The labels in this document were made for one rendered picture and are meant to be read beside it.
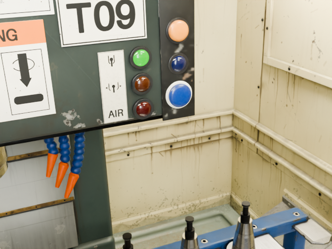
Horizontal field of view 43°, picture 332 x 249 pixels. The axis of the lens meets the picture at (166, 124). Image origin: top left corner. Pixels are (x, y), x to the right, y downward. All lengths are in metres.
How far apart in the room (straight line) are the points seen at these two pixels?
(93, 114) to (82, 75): 0.05
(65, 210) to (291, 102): 0.83
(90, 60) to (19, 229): 0.90
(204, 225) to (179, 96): 1.49
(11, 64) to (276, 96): 1.23
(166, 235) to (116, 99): 1.46
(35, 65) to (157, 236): 1.51
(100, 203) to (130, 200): 0.48
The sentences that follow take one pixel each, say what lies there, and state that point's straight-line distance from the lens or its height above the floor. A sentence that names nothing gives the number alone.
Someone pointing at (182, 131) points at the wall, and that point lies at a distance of 1.78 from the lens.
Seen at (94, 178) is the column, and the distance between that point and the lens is 1.33.
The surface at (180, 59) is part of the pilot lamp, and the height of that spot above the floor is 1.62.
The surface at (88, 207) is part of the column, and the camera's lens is 1.37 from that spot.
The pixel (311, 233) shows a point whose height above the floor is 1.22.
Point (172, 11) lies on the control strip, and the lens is 0.51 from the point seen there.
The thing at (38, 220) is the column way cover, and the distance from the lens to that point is 1.32.
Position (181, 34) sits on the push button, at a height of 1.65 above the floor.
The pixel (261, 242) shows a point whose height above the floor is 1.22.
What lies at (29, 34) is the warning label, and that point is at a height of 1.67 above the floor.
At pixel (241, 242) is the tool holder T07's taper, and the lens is 0.80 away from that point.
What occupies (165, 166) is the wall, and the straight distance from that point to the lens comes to 1.83.
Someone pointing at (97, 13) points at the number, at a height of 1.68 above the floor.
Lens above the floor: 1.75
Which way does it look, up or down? 22 degrees down
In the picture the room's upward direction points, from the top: 2 degrees counter-clockwise
